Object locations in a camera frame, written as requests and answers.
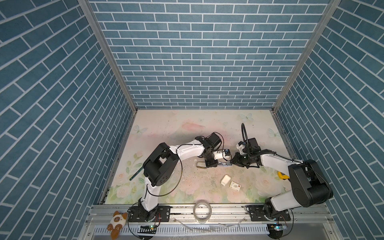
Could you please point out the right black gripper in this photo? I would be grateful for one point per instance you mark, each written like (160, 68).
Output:
(236, 160)

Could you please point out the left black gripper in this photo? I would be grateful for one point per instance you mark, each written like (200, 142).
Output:
(213, 163)

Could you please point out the light blue stapler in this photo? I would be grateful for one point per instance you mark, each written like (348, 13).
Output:
(225, 164)

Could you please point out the white staple box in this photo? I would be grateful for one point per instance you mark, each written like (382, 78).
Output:
(235, 186)

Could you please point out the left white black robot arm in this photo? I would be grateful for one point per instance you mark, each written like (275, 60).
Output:
(161, 163)

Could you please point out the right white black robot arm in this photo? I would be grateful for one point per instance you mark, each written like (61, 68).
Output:
(308, 184)

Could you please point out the yellow tape measure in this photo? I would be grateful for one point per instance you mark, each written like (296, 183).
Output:
(283, 176)

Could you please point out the clear tape roll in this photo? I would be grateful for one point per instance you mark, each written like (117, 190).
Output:
(202, 211)

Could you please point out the silver fork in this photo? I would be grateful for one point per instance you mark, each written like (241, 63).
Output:
(136, 173)

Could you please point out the brown white plush toy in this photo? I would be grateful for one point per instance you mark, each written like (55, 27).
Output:
(116, 224)

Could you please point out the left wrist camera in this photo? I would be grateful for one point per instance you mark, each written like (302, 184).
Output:
(222, 155)

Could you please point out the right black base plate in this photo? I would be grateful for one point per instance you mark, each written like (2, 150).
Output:
(265, 212)

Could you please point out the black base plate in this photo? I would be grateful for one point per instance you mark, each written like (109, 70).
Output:
(265, 212)
(139, 214)

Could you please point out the aluminium front rail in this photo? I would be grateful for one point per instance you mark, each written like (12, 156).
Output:
(221, 214)

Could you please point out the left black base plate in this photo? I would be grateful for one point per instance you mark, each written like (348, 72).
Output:
(139, 214)

